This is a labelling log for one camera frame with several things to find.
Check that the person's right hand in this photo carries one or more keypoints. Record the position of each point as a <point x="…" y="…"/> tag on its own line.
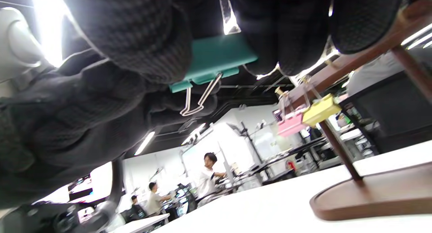
<point x="135" y="30"/>

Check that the teal binder clip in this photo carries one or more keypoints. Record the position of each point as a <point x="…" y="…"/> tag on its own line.
<point x="216" y="57"/>

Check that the grey handheld controller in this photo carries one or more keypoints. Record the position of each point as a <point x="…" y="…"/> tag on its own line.
<point x="17" y="40"/>

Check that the pink binder clip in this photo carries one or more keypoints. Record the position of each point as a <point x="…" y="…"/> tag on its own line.
<point x="290" y="126"/>

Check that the yellow binder clip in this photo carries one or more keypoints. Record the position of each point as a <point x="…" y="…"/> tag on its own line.
<point x="320" y="111"/>

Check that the brown wooden key rack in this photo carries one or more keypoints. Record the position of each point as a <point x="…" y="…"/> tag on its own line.
<point x="371" y="196"/>

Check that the black mesh office chair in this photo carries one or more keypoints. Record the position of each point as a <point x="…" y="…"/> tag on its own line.
<point x="388" y="115"/>

